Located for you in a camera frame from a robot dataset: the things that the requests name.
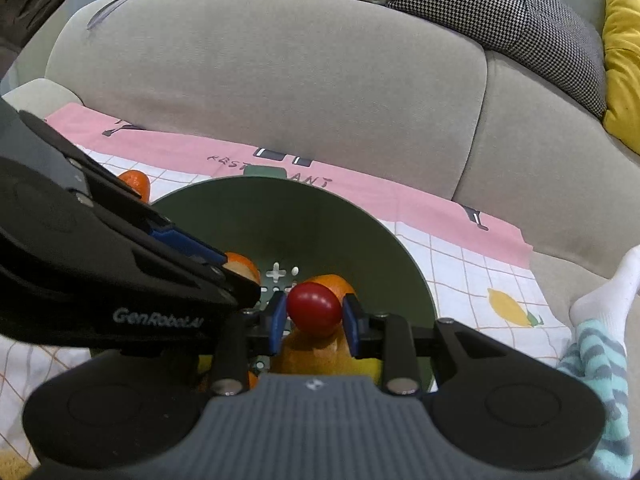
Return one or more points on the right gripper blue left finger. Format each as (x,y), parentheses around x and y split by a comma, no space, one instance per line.
(250,334)

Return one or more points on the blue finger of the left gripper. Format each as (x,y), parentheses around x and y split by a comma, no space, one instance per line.
(188,245)

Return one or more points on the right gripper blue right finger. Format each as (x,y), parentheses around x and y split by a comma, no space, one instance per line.
(387,338)

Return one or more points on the large yellow-green pear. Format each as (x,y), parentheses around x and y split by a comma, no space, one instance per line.
(302,355)

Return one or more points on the red cherry tomato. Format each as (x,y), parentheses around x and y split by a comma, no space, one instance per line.
(314,309)

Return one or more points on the orange tangerine front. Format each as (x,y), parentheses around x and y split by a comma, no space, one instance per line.
(139,182)

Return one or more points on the orange tangerine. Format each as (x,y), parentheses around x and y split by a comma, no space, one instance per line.
(243,266)
(335,283)
(139,182)

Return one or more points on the orange tangerine back left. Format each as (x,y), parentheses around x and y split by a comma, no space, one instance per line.
(243,266)

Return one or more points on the orange tangerine back middle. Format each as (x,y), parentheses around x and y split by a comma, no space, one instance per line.
(335,283)

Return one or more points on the green colander bowl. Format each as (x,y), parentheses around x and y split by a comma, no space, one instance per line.
(294,232)

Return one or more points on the pink white checkered cloth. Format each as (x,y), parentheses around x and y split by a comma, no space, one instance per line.
(490,406)

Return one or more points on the teal striped trouser leg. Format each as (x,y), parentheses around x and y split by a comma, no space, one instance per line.
(599,361)

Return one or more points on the beige sofa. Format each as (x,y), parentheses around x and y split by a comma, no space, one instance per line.
(369,89)

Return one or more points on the black white houndstooth cushion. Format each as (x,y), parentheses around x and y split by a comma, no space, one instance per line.
(546,36)

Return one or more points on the yellow cushion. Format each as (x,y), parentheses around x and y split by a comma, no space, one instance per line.
(621,40)

